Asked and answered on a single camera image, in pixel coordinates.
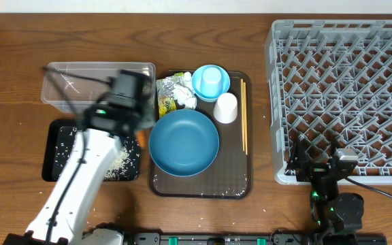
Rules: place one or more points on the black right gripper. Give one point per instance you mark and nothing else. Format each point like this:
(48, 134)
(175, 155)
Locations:
(313, 169)

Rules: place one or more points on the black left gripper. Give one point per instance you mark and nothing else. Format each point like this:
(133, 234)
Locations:
(151, 115)

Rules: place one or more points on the white rice pile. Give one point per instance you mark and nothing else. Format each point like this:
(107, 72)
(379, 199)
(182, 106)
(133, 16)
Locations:
(125, 167)

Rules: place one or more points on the foil snack wrapper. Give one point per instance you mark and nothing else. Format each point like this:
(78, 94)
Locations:
(166, 94)

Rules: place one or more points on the white tissue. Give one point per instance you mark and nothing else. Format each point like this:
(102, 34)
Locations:
(185, 94)

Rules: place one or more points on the orange carrot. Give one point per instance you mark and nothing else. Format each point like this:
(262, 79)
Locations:
(141, 139)

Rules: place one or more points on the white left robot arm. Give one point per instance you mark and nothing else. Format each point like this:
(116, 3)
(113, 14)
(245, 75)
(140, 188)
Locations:
(62, 218)

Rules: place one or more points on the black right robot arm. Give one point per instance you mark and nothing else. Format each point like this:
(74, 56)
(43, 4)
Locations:
(339, 215)

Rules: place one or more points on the grey dishwasher rack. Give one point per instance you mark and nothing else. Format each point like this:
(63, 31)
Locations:
(331, 80)

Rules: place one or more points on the clear plastic bin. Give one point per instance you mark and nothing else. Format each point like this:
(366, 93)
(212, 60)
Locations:
(84, 92)

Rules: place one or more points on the black rectangular tray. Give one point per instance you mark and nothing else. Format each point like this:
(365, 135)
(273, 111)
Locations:
(52, 135)

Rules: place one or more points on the brown serving tray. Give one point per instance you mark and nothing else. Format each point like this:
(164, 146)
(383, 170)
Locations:
(230, 174)

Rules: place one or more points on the light blue cup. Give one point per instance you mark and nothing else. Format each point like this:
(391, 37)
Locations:
(211, 82)

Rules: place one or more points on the wooden chopstick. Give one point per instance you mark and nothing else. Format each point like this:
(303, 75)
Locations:
(242, 114)
(245, 119)

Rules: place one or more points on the white cup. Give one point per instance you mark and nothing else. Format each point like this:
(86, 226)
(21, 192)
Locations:
(226, 108)

